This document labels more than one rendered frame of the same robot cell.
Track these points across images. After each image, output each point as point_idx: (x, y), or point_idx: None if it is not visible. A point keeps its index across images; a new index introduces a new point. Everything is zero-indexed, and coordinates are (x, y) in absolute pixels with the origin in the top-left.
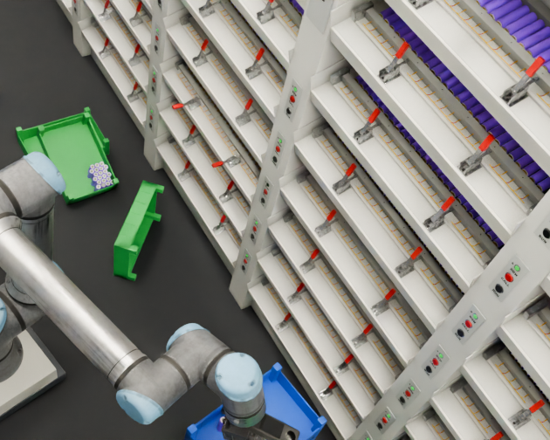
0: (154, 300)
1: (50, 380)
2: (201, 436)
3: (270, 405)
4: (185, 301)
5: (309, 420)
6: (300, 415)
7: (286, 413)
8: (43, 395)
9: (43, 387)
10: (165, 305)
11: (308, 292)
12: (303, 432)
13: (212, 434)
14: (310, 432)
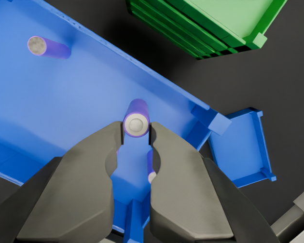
0: (5, 197)
1: (105, 242)
2: (123, 192)
3: (11, 103)
4: None
5: None
6: None
7: (7, 65)
8: (115, 230)
9: (112, 240)
10: (4, 189)
11: None
12: (26, 17)
13: (113, 178)
14: (18, 0)
